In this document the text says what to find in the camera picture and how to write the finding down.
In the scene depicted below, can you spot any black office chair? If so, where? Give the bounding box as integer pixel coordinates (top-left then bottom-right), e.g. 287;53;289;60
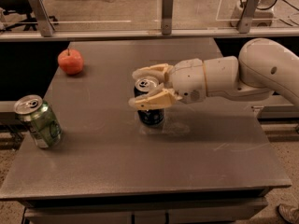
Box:
0;0;59;33

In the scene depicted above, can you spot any metal bracket post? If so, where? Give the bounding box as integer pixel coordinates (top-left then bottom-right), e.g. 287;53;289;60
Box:
237;0;260;34
28;0;54;37
161;0;174;35

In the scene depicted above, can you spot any grey shoe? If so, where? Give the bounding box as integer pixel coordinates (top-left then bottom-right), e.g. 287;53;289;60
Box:
278;203;299;224

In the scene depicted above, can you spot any middle metal bracket post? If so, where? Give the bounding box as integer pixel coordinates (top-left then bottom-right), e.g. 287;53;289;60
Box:
161;0;174;35

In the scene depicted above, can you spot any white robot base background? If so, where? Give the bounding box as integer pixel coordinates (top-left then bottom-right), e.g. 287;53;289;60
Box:
230;0;277;27

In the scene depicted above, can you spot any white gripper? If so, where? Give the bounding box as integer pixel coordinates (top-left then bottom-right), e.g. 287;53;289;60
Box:
128;59;206;110

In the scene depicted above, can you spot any left metal bracket post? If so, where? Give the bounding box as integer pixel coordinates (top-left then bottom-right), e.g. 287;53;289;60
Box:
28;0;54;37

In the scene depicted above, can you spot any black cable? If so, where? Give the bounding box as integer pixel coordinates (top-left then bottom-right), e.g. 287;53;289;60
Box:
255;0;299;12

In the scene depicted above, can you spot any right metal bracket post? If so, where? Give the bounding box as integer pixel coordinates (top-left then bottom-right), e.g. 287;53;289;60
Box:
237;0;260;34

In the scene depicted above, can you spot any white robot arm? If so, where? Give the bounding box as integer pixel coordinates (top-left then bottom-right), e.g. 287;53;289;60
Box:
129;38;299;110

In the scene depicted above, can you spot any blue pepsi can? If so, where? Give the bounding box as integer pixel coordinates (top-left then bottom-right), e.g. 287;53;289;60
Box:
134;77;164;127

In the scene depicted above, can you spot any metal barrier rail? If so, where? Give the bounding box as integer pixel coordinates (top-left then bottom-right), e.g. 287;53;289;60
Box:
0;27;299;42

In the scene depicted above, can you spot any green soda can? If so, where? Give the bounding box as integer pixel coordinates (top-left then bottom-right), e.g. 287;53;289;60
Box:
14;95;62;148

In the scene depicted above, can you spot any red apple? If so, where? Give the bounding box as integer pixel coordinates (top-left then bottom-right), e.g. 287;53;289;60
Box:
58;49;84;75

